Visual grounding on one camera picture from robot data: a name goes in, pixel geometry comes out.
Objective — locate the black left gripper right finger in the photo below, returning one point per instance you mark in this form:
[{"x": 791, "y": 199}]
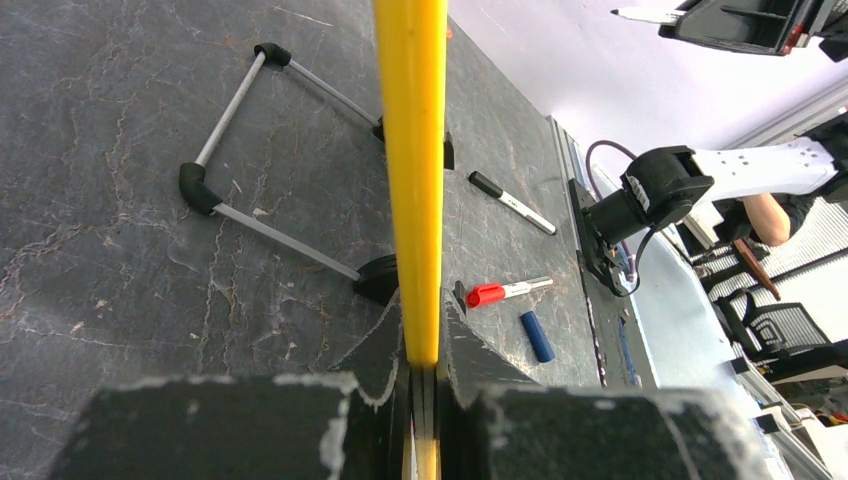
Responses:
[{"x": 495, "y": 422}]

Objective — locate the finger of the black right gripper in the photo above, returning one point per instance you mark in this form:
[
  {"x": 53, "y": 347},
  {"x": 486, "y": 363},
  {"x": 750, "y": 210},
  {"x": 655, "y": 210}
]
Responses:
[{"x": 768, "y": 27}]

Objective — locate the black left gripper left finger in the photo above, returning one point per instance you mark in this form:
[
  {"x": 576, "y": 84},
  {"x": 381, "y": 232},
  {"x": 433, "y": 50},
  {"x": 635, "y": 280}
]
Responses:
[{"x": 346, "y": 423}]

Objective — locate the blue marker cap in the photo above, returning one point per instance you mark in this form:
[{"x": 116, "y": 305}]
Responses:
[{"x": 540, "y": 344}]

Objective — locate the blue whiteboard marker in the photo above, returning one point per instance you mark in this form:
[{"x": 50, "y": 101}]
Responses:
[{"x": 649, "y": 15}]

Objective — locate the yellow framed whiteboard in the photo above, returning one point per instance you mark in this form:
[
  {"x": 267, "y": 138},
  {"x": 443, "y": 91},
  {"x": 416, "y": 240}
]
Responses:
[{"x": 411, "y": 44}]

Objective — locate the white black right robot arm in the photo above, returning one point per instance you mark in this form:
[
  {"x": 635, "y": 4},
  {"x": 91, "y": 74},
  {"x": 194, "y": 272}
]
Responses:
[{"x": 662, "y": 186}]

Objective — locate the red whiteboard marker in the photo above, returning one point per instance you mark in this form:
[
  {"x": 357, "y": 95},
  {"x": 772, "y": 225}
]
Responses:
[{"x": 486, "y": 294}]

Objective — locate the black whiteboard marker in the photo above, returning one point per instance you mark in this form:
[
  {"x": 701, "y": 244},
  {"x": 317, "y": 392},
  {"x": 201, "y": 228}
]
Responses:
[{"x": 494, "y": 191}]

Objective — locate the person in background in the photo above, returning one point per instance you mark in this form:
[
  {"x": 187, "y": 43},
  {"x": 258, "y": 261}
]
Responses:
[{"x": 770, "y": 219}]

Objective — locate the whiteboard wire stand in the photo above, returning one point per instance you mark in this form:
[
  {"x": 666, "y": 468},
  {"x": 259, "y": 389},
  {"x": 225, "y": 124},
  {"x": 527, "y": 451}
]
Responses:
[{"x": 295, "y": 161}]

